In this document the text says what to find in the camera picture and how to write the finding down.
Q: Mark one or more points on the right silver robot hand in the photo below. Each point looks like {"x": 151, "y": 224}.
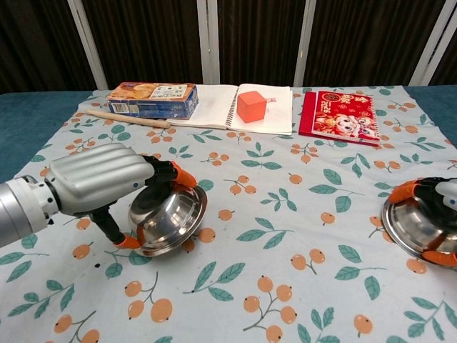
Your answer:
{"x": 428, "y": 187}

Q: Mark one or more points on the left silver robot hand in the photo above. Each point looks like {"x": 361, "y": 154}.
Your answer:
{"x": 96, "y": 175}

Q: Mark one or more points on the stainless steel bowl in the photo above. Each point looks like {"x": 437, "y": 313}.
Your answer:
{"x": 414, "y": 225}
{"x": 168, "y": 218}

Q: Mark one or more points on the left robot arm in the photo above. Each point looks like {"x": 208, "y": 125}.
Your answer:
{"x": 18, "y": 211}

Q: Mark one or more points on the wooden stick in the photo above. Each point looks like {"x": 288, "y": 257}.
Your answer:
{"x": 125, "y": 118}

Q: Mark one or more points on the blue biscuit box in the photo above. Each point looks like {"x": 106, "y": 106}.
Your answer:
{"x": 150, "y": 96}

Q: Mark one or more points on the red spiral calendar book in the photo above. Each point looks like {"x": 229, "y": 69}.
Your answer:
{"x": 339, "y": 118}

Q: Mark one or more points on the open white spiral notebook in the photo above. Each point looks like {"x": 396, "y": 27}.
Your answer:
{"x": 214, "y": 103}

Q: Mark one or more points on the dark brown curtain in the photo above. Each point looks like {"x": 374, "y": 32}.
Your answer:
{"x": 153, "y": 35}

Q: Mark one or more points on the orange cube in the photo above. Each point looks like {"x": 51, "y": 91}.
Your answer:
{"x": 251, "y": 107}

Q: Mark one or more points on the fruit and leaf print tablecloth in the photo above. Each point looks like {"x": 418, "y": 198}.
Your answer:
{"x": 228, "y": 286}

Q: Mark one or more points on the white partition frame post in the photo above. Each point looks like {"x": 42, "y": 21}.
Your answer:
{"x": 89, "y": 50}
{"x": 208, "y": 43}
{"x": 430, "y": 43}
{"x": 304, "y": 46}

